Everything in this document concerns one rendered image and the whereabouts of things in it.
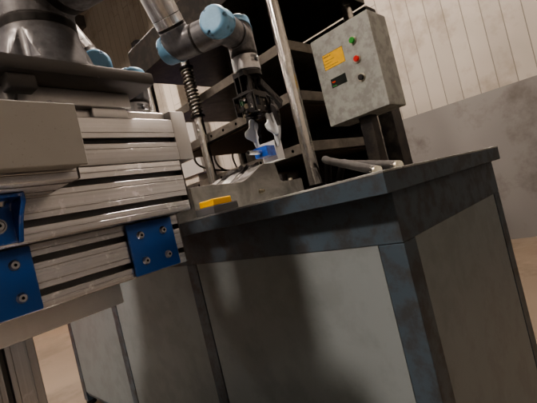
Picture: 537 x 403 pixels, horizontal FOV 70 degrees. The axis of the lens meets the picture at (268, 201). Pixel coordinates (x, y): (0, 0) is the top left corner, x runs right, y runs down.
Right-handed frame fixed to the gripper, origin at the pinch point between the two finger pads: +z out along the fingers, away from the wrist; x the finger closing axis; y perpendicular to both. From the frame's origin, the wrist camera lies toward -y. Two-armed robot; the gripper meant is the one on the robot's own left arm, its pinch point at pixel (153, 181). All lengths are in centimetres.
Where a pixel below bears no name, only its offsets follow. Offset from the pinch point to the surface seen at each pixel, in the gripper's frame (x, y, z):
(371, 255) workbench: 73, 2, 24
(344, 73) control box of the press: 25, -85, -41
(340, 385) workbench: 60, -1, 51
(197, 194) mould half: 17.8, -3.0, 6.3
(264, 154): 39.8, -9.6, -1.3
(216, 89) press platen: -57, -83, -58
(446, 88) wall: 0, -312, -72
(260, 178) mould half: 18.7, -29.5, 2.8
